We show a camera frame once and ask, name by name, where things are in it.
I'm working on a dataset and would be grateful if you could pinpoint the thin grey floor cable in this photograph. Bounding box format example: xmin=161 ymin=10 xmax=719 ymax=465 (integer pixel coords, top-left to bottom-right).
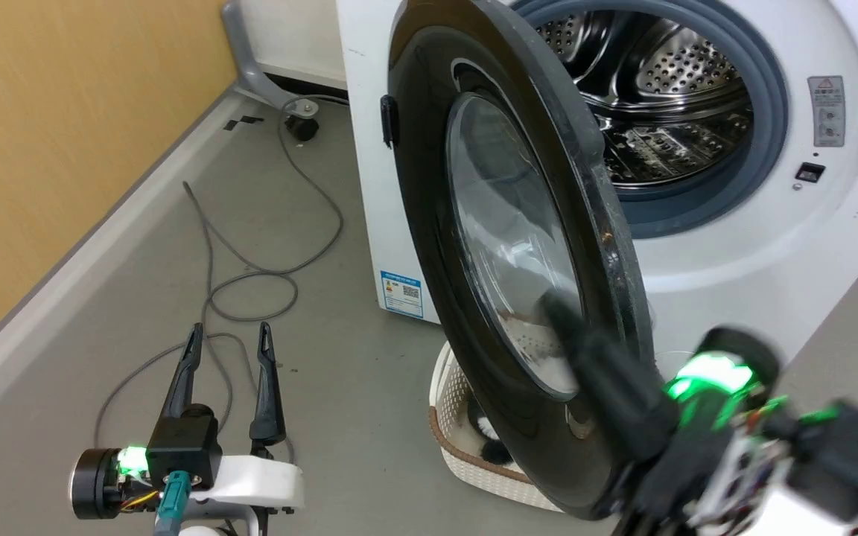
xmin=94 ymin=95 xmax=346 ymax=464

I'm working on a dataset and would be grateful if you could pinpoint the white cabinet panel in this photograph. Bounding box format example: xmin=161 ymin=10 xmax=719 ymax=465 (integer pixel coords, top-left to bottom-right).
xmin=239 ymin=0 xmax=349 ymax=91

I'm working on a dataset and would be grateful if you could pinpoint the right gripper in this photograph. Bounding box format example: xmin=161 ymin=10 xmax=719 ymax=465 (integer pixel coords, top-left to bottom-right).
xmin=543 ymin=293 xmax=851 ymax=536

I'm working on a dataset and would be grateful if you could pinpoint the teal left camera cable plug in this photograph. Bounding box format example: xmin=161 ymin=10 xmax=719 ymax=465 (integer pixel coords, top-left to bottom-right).
xmin=153 ymin=472 xmax=193 ymax=536

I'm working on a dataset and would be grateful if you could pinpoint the black caster wheel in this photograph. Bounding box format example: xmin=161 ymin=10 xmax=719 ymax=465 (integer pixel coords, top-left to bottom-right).
xmin=284 ymin=112 xmax=320 ymax=143

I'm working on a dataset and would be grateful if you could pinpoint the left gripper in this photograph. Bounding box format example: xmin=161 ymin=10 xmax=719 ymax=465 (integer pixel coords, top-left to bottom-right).
xmin=70 ymin=321 xmax=305 ymax=520

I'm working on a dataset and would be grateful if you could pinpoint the blue energy label sticker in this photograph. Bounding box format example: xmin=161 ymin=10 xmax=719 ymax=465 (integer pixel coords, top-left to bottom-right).
xmin=380 ymin=270 xmax=425 ymax=319

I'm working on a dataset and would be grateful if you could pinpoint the black and white plush toy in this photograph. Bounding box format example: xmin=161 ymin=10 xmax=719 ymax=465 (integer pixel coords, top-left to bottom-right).
xmin=465 ymin=402 xmax=516 ymax=467

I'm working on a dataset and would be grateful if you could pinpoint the perforated steel washer drum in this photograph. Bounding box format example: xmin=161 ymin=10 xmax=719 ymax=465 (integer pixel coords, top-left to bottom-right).
xmin=530 ymin=11 xmax=754 ymax=187

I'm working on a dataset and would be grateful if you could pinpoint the black round washing machine door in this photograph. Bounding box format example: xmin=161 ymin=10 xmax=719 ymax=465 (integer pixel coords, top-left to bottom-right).
xmin=381 ymin=0 xmax=657 ymax=520

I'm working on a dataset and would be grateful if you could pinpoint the grey metal stand leg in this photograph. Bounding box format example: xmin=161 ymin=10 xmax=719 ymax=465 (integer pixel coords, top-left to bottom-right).
xmin=222 ymin=0 xmax=322 ymax=120

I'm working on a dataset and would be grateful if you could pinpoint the white woven laundry basket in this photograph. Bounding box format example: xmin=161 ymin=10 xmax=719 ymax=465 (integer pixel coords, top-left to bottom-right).
xmin=429 ymin=341 xmax=565 ymax=513

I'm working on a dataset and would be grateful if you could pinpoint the grey-blue rubber door gasket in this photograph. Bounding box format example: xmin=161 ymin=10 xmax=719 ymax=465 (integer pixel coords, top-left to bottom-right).
xmin=511 ymin=0 xmax=789 ymax=240

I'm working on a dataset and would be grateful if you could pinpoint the white front-load washing machine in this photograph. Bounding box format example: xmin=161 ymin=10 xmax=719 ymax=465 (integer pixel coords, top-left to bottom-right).
xmin=336 ymin=0 xmax=858 ymax=373

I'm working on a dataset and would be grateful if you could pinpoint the grey warning sticker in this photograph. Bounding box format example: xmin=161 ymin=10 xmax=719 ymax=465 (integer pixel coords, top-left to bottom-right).
xmin=807 ymin=75 xmax=846 ymax=148

